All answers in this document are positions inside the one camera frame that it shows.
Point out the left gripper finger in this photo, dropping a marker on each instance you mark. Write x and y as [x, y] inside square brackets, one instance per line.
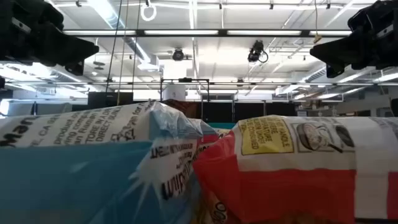
[65, 43]
[65, 59]

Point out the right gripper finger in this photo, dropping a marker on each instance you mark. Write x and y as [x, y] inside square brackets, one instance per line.
[342, 60]
[342, 46]

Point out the blue Maruchan ramen pack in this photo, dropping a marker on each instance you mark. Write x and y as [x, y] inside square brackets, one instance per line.
[62, 174]

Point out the red Maruchan ramen pack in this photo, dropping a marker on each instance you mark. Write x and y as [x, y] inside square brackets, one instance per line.
[295, 193]

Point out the yellow hanging tag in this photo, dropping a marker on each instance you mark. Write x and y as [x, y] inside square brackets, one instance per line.
[317, 39]

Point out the black monitor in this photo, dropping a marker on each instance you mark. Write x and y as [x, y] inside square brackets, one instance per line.
[96, 99]

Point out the grey covered cabinet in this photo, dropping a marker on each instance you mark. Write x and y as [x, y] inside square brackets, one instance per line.
[46, 108]

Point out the silver ceiling air duct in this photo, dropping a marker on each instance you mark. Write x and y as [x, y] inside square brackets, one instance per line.
[315, 76]
[136, 49]

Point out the horizontal black truss rail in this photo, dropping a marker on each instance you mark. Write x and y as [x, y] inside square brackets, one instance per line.
[280, 83]

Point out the round black ceiling camera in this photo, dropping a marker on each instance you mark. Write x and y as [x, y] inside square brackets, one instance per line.
[178, 55]

